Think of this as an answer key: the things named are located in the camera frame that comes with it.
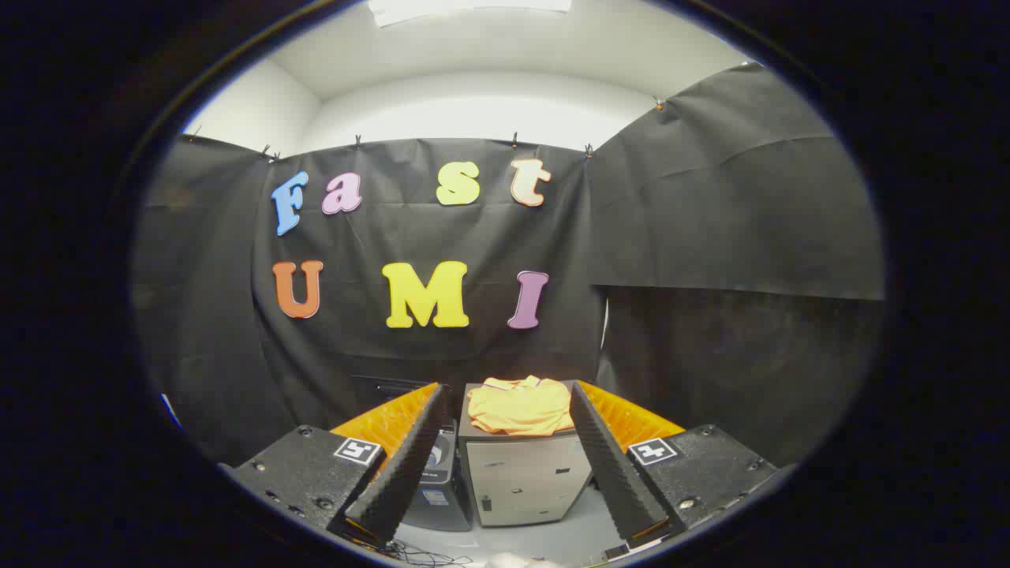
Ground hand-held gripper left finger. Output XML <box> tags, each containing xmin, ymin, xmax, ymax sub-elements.
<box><xmin>225</xmin><ymin>383</ymin><xmax>451</xmax><ymax>549</ymax></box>

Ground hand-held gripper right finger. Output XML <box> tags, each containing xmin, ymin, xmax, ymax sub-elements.
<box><xmin>570</xmin><ymin>380</ymin><xmax>778</xmax><ymax>545</ymax></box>

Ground dark grey washing machine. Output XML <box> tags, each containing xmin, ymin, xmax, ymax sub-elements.
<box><xmin>401</xmin><ymin>420</ymin><xmax>474</xmax><ymax>532</ymax></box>

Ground orange polo shirt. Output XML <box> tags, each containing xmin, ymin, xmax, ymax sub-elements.
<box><xmin>467</xmin><ymin>376</ymin><xmax>575</xmax><ymax>437</ymax></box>

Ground white cabinet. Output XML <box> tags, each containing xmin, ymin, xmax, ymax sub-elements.
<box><xmin>458</xmin><ymin>382</ymin><xmax>594</xmax><ymax>528</ymax></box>

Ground black backdrop cloth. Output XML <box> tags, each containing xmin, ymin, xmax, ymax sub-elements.
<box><xmin>133</xmin><ymin>62</ymin><xmax>886</xmax><ymax>474</ymax></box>

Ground ceiling light panel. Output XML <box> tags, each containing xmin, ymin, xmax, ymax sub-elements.
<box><xmin>367</xmin><ymin>0</ymin><xmax>574</xmax><ymax>29</ymax></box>

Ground dark floor cables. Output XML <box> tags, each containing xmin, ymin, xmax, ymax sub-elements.
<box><xmin>385</xmin><ymin>539</ymin><xmax>476</xmax><ymax>568</ymax></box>

